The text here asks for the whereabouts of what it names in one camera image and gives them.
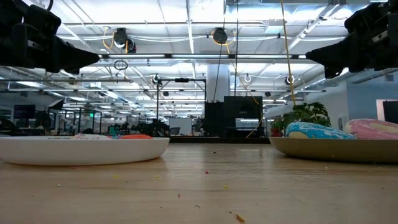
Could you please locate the white round plate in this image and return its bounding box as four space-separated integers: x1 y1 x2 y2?
0 136 170 167

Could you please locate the long ceiling light strip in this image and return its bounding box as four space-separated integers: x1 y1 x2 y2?
99 54 312 60

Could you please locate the black background rig frame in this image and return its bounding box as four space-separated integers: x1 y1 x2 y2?
155 78 207 138

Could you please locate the black hanging cable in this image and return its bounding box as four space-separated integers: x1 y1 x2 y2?
234 0 240 96

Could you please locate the small white sprinkle donut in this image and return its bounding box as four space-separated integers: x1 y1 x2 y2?
72 133 109 140

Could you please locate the white board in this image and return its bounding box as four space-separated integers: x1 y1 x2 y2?
169 117 193 136

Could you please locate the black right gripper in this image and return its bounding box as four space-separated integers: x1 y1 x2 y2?
305 12 398 79

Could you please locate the large blue iced donut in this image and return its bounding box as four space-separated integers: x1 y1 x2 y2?
284 121 357 140

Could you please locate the black metal table frame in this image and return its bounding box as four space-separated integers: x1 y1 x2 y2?
169 136 271 144

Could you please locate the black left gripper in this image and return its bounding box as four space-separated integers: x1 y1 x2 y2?
0 4 101 75

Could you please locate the large pink iced donut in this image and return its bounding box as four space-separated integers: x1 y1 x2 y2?
343 118 398 140

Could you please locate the black computer case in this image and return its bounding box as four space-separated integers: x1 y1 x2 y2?
203 95 264 138

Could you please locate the grey round plate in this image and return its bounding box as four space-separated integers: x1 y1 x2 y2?
268 136 398 165

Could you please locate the black ceiling cable reel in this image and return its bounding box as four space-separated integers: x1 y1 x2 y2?
113 27 137 54
211 27 229 45

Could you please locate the yellow hanging cable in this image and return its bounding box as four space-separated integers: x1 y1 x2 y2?
280 0 297 106

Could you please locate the white pillar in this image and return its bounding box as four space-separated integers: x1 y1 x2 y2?
206 64 231 103

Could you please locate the green potted plant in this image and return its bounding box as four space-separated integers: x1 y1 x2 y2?
270 101 332 138

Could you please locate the dark monitor screen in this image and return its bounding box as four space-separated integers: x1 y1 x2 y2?
382 100 398 124

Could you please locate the small red donut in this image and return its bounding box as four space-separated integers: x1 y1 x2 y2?
119 134 154 140

